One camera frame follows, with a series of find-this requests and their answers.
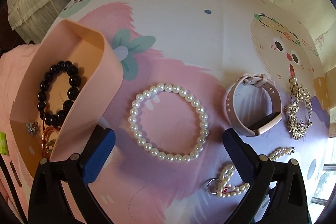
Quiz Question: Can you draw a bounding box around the silver ring pink stone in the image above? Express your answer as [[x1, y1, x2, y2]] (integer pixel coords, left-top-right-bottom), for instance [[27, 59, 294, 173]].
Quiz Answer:
[[206, 178, 221, 195]]

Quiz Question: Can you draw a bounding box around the gold leaf hair comb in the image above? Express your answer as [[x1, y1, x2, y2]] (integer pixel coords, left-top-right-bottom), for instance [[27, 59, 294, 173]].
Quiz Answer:
[[284, 77, 312, 140]]

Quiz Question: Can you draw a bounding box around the red string bracelet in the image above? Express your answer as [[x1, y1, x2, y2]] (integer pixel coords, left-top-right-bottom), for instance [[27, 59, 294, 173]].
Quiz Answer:
[[40, 125, 61, 159]]

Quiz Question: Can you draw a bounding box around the black bead bracelet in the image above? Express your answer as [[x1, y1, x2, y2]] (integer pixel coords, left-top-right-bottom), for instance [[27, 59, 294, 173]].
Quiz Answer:
[[36, 60, 82, 127]]

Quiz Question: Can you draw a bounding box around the pink jewelry box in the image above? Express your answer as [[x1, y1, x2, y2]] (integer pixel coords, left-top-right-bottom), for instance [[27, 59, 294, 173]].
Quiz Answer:
[[9, 18, 125, 179]]

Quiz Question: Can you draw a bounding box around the pink smart watch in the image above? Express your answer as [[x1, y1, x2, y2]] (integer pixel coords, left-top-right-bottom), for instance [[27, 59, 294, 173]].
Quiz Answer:
[[223, 73, 284, 137]]

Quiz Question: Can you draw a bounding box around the cartoon printed tablecloth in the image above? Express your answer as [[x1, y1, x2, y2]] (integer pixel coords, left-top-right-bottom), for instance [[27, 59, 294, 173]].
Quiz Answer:
[[0, 0, 332, 224]]

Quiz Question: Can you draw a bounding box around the long pearl necklace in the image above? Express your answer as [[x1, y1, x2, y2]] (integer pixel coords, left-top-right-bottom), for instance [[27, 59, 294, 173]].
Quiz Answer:
[[215, 146, 296, 198]]

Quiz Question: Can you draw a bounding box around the white pearl bracelet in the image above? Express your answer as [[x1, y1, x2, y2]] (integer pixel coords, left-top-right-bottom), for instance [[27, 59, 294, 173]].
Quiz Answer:
[[127, 82, 210, 163]]

